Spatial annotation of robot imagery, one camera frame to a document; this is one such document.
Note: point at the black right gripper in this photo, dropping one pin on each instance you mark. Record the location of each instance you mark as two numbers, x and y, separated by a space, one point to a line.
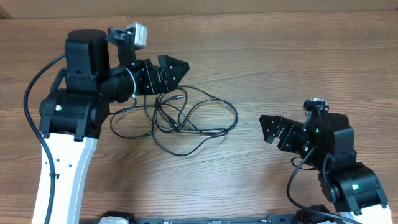
291 130

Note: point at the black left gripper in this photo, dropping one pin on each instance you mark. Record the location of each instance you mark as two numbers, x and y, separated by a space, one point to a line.
151 87

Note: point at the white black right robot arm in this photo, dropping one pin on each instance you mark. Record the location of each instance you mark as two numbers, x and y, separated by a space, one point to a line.
326 143

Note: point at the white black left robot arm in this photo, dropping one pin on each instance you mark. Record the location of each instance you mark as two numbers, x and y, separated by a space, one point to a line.
102 68

